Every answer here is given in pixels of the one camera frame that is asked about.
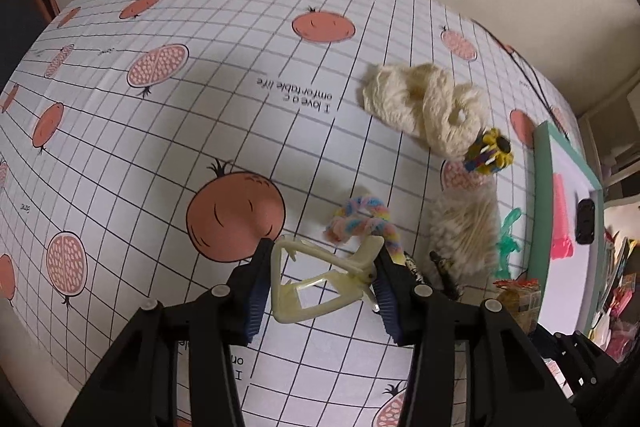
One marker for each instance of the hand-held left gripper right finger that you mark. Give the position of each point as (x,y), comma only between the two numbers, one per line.
(387,307)

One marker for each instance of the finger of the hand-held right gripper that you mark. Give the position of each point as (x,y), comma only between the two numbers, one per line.
(585,357)

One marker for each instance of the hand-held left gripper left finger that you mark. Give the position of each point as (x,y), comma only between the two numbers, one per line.
(255,304)

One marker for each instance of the cream hair claw clip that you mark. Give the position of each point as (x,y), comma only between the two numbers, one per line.
(300,309)

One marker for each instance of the black patterned hair clip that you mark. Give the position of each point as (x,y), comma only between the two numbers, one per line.
(414,267)

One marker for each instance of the black and gold hair clip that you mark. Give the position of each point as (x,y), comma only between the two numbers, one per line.
(447,274)

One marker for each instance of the orange snack packet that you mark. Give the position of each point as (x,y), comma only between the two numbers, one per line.
(522,302)

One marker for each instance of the green hair clip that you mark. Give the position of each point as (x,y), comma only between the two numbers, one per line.
(507,242)

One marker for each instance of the teal box with white inside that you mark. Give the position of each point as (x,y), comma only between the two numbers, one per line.
(542,207)

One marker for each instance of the cream yarn bundle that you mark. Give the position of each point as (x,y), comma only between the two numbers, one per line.
(440,107)

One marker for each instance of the colourful clutter pile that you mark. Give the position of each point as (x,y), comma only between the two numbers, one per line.
(620,297)

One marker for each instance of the black hair claw clip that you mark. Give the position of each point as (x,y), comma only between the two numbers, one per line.
(585,219)

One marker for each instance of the pink comb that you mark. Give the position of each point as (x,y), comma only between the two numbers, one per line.
(561,217)

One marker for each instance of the pomegranate print grid tablecloth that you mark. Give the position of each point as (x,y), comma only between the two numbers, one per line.
(200,107)

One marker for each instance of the white shelf unit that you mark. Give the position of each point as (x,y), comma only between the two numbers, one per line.
(610,147)

